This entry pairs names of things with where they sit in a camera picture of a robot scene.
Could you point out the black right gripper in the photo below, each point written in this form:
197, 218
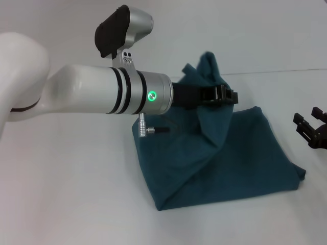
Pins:
319, 135

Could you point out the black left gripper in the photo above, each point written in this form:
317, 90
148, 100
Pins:
191, 93

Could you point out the teal t-shirt with FREE print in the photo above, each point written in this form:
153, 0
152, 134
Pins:
217, 140

